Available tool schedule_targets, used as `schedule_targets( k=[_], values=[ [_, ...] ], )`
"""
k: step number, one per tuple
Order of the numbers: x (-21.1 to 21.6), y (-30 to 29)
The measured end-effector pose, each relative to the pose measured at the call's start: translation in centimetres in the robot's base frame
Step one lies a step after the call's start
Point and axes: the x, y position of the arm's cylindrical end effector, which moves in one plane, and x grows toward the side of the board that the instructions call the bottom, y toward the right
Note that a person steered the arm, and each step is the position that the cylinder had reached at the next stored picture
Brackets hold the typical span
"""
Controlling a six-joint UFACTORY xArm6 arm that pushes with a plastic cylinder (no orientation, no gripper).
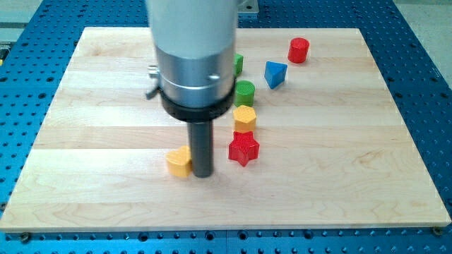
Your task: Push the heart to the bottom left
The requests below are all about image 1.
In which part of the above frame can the light wooden board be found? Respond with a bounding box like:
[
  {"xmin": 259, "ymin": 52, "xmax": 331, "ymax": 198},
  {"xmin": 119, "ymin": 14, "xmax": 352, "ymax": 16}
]
[{"xmin": 1, "ymin": 28, "xmax": 451, "ymax": 232}]

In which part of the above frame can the green cylinder block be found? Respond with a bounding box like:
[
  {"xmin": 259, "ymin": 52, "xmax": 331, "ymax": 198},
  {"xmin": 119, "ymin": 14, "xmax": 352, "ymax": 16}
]
[{"xmin": 234, "ymin": 80, "xmax": 256, "ymax": 107}]

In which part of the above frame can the red star block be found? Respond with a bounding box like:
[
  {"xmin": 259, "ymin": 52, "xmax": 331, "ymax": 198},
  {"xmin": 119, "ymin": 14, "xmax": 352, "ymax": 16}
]
[{"xmin": 228, "ymin": 131, "xmax": 260, "ymax": 167}]

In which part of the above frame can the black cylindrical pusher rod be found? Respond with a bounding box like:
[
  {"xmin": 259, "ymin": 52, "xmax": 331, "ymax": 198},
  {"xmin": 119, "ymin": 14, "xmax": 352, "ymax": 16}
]
[{"xmin": 160, "ymin": 88, "xmax": 234, "ymax": 178}]

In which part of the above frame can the blue perforated metal base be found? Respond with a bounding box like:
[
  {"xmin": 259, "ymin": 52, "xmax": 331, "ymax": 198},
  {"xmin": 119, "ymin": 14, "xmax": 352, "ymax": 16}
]
[{"xmin": 1, "ymin": 1, "xmax": 451, "ymax": 253}]

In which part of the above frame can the yellow hexagon block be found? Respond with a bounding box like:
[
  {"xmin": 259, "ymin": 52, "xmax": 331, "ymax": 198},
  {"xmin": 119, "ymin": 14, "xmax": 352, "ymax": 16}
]
[{"xmin": 232, "ymin": 105, "xmax": 257, "ymax": 133}]

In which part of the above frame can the red cylinder block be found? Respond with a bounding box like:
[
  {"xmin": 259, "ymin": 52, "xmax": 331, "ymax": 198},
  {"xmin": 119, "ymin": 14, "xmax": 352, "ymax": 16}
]
[{"xmin": 287, "ymin": 37, "xmax": 310, "ymax": 64}]

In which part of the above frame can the blue triangle block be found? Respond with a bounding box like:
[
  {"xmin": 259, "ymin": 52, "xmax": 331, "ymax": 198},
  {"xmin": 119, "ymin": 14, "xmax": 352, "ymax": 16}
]
[{"xmin": 264, "ymin": 61, "xmax": 287, "ymax": 90}]

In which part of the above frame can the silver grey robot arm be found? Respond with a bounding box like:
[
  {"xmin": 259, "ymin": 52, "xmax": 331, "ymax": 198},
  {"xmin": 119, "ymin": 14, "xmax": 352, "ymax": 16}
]
[{"xmin": 145, "ymin": 0, "xmax": 257, "ymax": 178}]

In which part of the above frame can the yellow heart block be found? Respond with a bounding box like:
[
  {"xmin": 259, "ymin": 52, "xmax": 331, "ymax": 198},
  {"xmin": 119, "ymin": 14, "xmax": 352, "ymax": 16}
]
[{"xmin": 165, "ymin": 145, "xmax": 192, "ymax": 178}]

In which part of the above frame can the green cube block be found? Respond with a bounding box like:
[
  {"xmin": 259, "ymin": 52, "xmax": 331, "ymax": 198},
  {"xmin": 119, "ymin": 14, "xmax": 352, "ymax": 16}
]
[{"xmin": 234, "ymin": 53, "xmax": 244, "ymax": 77}]

